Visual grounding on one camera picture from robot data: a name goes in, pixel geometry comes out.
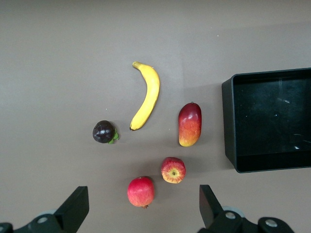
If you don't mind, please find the red yellow apple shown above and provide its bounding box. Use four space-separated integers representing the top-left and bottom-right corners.
160 156 187 184

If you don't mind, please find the red yellow mango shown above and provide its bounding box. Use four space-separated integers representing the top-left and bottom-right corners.
178 101 203 148

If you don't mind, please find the brown table cover sheet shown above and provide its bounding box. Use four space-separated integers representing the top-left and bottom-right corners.
0 0 311 233

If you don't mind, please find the red pomegranate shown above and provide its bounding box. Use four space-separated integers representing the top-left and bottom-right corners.
127 176 156 209

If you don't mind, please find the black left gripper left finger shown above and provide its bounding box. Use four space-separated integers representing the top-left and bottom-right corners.
0 186 90 233

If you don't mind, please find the black plastic box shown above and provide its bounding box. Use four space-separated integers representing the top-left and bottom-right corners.
221 67 311 174

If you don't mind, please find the yellow banana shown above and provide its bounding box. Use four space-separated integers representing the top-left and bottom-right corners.
129 61 161 132

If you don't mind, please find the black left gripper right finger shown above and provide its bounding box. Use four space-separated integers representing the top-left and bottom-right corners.
198 184 295 233

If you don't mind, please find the dark purple eggplant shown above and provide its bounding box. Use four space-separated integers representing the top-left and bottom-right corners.
92 120 120 145

